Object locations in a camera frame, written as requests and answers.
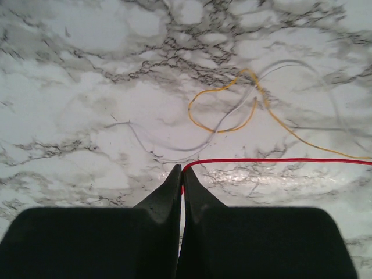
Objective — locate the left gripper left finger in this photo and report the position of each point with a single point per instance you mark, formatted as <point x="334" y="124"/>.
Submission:
<point x="86" y="242"/>

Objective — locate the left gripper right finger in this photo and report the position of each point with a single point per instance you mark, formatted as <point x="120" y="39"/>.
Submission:
<point x="258" y="242"/>

